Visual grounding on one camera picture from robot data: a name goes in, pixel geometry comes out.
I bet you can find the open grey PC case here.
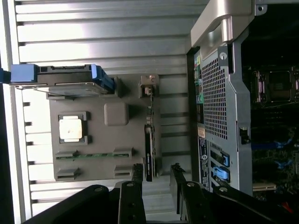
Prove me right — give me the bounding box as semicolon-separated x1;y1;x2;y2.
186;0;299;224

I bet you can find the green RAM stick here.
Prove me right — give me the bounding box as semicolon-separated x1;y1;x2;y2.
57;152;129;161

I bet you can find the hard disk in blue caddy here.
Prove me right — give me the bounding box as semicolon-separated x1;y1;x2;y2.
10;64;115;96

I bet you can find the metal CPU socket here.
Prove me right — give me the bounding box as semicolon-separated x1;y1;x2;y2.
252;69;299;103

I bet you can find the green motherboard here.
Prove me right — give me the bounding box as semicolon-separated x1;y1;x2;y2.
242;65;299;194

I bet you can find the blue slot latch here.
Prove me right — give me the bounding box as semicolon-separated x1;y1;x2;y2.
220;151;231;166
213;164;231;185

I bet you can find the grey parts rack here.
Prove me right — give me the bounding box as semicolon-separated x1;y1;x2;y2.
46;73;162;182

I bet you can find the silver CPU chip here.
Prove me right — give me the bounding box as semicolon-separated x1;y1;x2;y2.
59;118;83;140

